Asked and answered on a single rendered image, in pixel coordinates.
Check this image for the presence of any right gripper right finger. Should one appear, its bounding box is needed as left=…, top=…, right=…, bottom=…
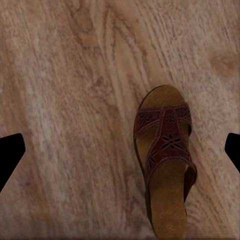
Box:
left=224, top=133, right=240, bottom=172

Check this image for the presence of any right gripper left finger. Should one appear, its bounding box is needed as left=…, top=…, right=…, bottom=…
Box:
left=0, top=133, right=26, bottom=192

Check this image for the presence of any sandal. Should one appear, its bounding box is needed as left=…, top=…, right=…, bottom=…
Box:
left=133, top=85, right=199, bottom=240

